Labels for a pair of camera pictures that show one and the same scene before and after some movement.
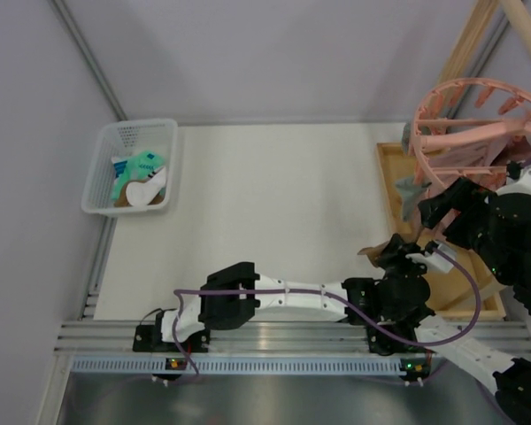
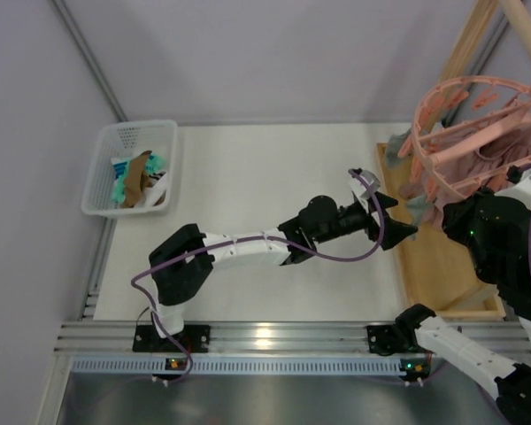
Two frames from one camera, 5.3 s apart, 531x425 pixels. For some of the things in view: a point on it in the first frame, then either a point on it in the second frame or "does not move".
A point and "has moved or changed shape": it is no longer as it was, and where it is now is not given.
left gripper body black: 398,250 → 376,217
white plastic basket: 125,138 does not move
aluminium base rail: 111,337 does not move
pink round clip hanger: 475,125 has moved or changed shape
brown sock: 373,253 → 136,180
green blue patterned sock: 125,173 does not move
